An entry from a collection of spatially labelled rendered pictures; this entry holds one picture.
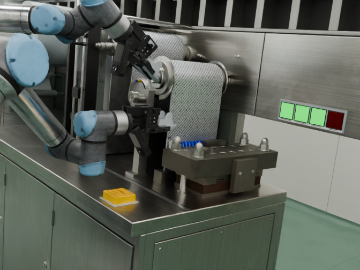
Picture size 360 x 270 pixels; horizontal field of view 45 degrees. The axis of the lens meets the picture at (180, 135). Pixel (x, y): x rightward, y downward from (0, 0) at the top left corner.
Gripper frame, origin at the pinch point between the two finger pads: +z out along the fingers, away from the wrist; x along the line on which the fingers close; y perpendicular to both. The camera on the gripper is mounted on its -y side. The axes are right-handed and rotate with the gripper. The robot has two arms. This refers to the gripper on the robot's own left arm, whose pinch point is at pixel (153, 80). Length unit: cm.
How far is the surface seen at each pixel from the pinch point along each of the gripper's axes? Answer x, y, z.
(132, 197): -17.7, -36.0, 7.7
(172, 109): -4.6, -3.4, 10.0
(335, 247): 38, 44, 247
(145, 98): 3.6, -4.9, 4.2
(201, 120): -4.7, 2.5, 23.5
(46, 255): 25, -67, 27
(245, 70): -7.0, 27.9, 24.6
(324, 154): 90, 122, 250
